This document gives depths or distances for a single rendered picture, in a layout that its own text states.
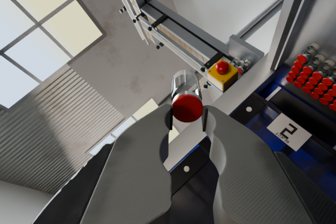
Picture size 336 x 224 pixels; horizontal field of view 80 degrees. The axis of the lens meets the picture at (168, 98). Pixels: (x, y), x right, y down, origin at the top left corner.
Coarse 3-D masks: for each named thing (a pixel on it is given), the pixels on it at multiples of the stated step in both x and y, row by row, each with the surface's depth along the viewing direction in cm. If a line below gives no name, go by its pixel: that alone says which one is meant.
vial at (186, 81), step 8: (176, 72) 16; (184, 72) 16; (192, 72) 16; (176, 80) 15; (184, 80) 14; (192, 80) 15; (176, 88) 14; (184, 88) 14; (192, 88) 14; (176, 96) 13; (200, 96) 14
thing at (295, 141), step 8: (280, 120) 54; (288, 120) 53; (272, 128) 53; (280, 128) 53; (288, 128) 52; (280, 136) 52; (288, 136) 51; (296, 136) 51; (304, 136) 50; (288, 144) 51; (296, 144) 50
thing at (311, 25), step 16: (304, 0) 37; (320, 0) 38; (304, 16) 42; (320, 16) 40; (304, 32) 45; (320, 32) 42; (288, 48) 51; (304, 48) 48; (320, 48) 45; (288, 64) 56
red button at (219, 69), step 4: (216, 64) 62; (220, 64) 62; (224, 64) 61; (228, 64) 62; (216, 68) 62; (220, 68) 61; (224, 68) 61; (228, 68) 61; (220, 72) 62; (224, 72) 62
